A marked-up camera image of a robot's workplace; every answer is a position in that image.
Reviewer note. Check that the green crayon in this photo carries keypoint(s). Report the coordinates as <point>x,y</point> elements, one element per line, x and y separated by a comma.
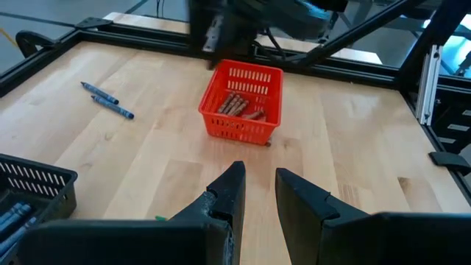
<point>160,218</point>

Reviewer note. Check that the black plastic basket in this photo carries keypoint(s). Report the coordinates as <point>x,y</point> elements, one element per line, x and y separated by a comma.
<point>37,176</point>

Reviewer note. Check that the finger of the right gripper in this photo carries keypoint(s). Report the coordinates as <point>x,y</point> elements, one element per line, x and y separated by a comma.
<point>213,60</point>

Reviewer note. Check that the red plastic basket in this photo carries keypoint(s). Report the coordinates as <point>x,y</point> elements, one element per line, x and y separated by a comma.
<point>239,129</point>

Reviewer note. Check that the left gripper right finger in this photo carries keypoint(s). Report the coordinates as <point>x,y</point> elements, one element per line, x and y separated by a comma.
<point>305,221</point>

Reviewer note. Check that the brown crayon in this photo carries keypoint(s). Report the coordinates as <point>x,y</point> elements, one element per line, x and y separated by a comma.
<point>254,115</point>
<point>236,106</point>
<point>241,107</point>
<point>225,104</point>
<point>268,143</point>
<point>231,104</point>

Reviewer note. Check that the silver aluminium extrusion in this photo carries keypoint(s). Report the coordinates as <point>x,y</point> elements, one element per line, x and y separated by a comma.
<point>428,84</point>

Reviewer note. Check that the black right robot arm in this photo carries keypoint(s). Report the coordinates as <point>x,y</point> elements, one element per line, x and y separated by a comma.
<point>294,18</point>

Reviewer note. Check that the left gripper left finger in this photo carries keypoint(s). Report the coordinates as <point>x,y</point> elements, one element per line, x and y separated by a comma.
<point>221,206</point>

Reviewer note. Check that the black aluminium table frame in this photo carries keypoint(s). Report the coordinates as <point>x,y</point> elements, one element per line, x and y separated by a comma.
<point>147,42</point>

